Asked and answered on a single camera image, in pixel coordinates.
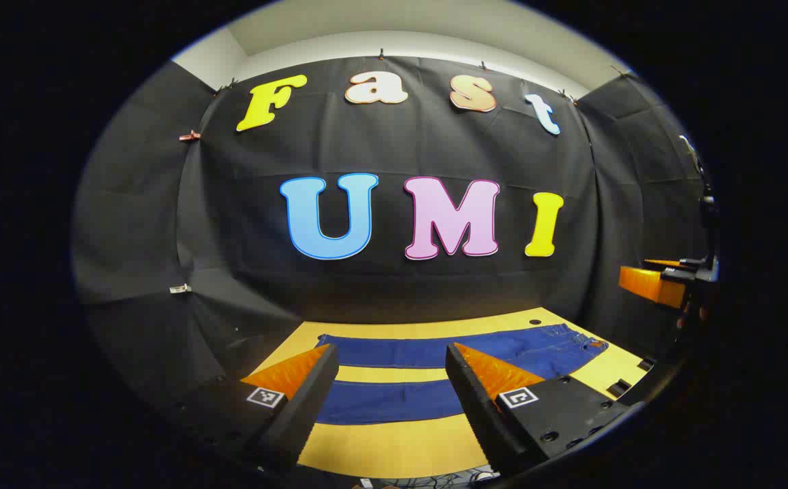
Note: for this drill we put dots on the orange cloth clip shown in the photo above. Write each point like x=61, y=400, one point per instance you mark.
x=190, y=136

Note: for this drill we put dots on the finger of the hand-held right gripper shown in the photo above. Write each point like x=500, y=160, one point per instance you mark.
x=649, y=284

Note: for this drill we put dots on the black table edge bracket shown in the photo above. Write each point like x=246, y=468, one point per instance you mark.
x=647, y=364
x=618, y=388

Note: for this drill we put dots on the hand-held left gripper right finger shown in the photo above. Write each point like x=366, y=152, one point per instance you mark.
x=475, y=407

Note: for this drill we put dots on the white cloth clip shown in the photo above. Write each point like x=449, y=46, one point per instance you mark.
x=180, y=288

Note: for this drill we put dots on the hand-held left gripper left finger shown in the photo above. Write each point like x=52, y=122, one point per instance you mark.
x=312, y=401

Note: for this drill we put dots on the black backdrop cloth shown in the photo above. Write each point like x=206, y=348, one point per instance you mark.
x=380, y=285

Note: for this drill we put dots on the blue jeans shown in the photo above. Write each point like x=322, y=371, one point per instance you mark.
x=394, y=353

